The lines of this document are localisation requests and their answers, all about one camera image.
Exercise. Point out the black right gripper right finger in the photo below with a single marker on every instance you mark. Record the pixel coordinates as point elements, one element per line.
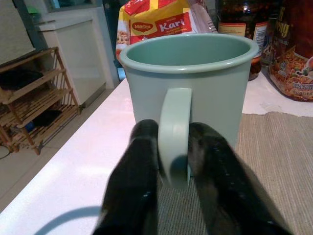
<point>220,176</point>

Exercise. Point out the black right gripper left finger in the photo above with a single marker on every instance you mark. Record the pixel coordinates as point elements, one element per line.
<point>132,176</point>

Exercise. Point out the pale green mug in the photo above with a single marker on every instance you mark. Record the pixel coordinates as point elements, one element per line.
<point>190,98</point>

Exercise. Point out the beige woven placemat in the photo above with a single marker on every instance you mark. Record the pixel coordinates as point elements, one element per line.
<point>271,156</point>

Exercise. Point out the white plate blue rim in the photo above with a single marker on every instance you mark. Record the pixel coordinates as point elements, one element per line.
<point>63,218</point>

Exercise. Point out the black shoe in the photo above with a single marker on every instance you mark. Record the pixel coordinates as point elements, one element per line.
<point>47,118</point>
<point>19,78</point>

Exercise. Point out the wooden slatted shoe rack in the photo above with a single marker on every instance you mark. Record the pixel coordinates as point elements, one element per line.
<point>34,98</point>

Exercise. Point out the white cabinet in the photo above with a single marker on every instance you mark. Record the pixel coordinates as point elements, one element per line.
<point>78,58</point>

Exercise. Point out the orange instant noodle packet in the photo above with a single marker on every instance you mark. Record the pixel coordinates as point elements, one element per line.
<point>291,54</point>

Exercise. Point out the dark glass jar white label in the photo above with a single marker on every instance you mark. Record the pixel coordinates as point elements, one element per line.
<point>244,24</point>

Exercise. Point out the yellow red noodle packet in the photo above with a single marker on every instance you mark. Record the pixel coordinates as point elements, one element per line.
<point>156,22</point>

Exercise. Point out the clear plastic bag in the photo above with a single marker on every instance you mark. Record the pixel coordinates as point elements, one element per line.
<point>203,17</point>

